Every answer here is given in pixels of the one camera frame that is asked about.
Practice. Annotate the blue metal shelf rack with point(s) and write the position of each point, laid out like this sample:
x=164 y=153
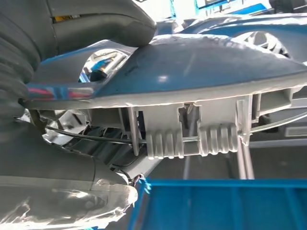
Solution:
x=215 y=206

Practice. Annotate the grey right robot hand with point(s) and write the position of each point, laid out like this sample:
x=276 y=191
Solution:
x=48 y=165

